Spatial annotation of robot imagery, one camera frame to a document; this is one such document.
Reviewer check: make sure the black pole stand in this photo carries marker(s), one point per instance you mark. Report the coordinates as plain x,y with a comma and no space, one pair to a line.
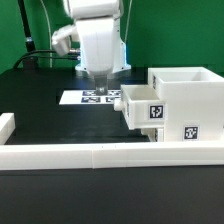
31,62

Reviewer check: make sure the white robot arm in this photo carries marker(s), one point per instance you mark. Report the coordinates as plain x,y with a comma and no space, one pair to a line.
94,9

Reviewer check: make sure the white foam border frame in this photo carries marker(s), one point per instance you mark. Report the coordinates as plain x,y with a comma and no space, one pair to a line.
112,155

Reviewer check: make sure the white drawer tray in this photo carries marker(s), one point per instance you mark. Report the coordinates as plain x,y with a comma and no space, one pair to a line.
154,134
141,107

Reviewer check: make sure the white front drawer tray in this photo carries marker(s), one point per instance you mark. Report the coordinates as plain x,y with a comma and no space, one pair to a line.
154,134

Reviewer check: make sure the white drawer cabinet box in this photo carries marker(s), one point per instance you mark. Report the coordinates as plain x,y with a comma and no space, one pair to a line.
194,102

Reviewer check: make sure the white fiducial marker sheet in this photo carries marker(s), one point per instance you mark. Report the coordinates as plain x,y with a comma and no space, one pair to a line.
78,97

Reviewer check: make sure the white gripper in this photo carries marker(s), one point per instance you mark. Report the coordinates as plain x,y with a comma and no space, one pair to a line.
100,47

